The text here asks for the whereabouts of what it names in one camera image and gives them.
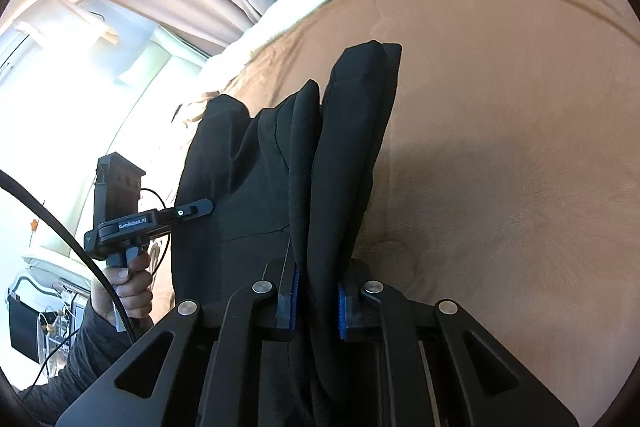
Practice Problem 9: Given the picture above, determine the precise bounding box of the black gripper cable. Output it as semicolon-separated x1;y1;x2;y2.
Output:
137;188;174;280
0;169;139;344

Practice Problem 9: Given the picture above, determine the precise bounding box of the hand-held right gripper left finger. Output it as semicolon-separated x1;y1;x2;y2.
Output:
55;262;301;427

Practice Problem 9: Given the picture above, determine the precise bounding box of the brown bed sheet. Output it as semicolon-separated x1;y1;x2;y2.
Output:
150;0;639;408

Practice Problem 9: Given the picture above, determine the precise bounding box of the black fabric bin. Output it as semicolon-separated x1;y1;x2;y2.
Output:
7;289;48;365

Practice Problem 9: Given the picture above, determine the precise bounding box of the person's left hand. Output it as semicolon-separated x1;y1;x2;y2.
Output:
90;251;155;323

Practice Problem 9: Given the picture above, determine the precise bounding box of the white cart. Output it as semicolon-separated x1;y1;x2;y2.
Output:
7;252;97;360

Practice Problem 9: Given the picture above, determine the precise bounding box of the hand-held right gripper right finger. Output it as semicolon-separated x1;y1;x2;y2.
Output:
336;259;581;427

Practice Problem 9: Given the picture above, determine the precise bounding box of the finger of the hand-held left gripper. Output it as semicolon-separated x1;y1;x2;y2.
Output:
162;198;216;229

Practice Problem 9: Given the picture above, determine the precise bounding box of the person's left forearm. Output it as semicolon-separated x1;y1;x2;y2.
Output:
15;292;151;423

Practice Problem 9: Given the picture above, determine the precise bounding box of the black shirt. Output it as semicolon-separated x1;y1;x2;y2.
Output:
170;39;403;427

